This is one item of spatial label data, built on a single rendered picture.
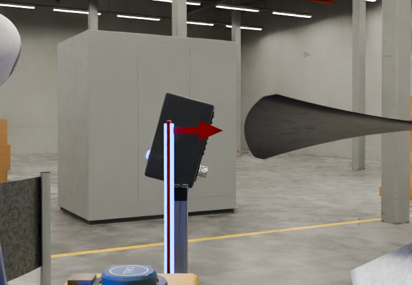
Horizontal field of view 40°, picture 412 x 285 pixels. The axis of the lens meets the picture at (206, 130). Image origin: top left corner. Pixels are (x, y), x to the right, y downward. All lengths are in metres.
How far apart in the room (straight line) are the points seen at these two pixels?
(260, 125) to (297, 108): 0.09
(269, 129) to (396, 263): 0.21
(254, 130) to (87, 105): 5.98
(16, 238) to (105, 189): 4.30
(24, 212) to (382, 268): 1.97
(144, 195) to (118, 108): 1.09
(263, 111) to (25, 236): 2.01
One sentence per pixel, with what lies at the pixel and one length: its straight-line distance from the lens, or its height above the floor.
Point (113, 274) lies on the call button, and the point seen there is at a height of 1.08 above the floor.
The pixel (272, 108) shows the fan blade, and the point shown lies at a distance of 0.60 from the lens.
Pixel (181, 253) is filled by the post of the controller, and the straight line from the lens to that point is 1.21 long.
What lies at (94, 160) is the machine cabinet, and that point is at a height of 0.75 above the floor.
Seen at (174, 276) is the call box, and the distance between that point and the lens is 0.45.
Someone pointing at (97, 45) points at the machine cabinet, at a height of 2.08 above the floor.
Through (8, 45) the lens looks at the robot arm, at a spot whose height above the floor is 1.30.
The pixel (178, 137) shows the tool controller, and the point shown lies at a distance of 1.23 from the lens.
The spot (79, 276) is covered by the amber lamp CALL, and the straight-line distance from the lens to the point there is 0.43.
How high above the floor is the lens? 1.19
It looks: 1 degrees down
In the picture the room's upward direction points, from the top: straight up
